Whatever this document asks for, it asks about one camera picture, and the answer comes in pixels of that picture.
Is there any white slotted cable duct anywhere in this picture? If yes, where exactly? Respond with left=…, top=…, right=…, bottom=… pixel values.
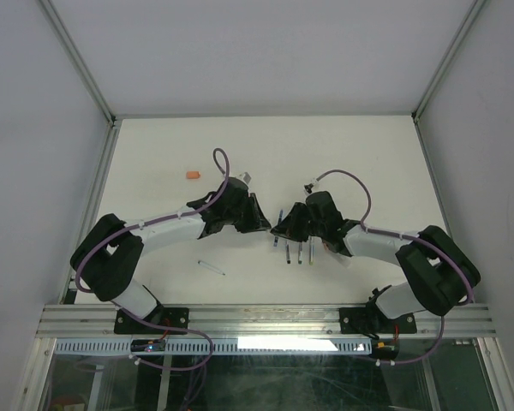
left=55, top=336, right=372, bottom=356

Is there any dark blue barrel pen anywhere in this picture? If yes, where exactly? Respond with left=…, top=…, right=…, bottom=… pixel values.
left=272, top=208, right=284, bottom=248

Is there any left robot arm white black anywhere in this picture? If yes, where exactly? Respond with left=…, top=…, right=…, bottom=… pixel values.
left=69, top=177, right=271, bottom=333

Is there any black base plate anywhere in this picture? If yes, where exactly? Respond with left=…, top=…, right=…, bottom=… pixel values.
left=338, top=307, right=375, bottom=338
left=114, top=306, right=189, bottom=336

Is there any white blue end pen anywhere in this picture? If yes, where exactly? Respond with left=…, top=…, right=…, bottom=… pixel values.
left=198, top=260, right=226, bottom=276

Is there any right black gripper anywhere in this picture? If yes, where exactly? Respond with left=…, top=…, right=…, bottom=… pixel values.
left=271, top=201, right=326, bottom=242

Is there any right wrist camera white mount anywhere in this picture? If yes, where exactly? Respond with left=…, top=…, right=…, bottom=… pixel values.
left=303, top=178, right=320, bottom=195

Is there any orange pen cap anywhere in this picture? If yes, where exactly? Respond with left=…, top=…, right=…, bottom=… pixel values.
left=186, top=171, right=200, bottom=180

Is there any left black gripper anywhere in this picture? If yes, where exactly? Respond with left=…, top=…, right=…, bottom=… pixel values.
left=224, top=194, right=271, bottom=234

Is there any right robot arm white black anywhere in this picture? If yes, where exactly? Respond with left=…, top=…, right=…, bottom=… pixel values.
left=272, top=191, right=481, bottom=331

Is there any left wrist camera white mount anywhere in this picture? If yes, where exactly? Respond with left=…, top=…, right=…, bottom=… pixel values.
left=236, top=171, right=252, bottom=185

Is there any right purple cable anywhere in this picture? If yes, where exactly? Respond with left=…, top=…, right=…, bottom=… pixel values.
left=316, top=170, right=475, bottom=365

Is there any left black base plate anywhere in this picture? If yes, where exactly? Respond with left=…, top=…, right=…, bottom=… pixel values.
left=114, top=306, right=189, bottom=336

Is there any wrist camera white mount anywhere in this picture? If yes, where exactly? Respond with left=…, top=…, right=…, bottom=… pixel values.
left=303, top=178, right=320, bottom=195
left=236, top=171, right=252, bottom=185

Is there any silver green tip pen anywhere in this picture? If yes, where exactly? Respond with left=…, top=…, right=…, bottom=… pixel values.
left=308, top=237, right=315, bottom=265

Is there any orange tip marker clear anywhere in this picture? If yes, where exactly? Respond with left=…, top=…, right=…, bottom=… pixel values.
left=323, top=242, right=351, bottom=268

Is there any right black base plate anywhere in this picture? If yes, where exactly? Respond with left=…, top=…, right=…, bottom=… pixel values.
left=338, top=307, right=375, bottom=338

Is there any aluminium mounting rail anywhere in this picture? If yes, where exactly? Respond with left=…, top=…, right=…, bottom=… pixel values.
left=36, top=304, right=497, bottom=339

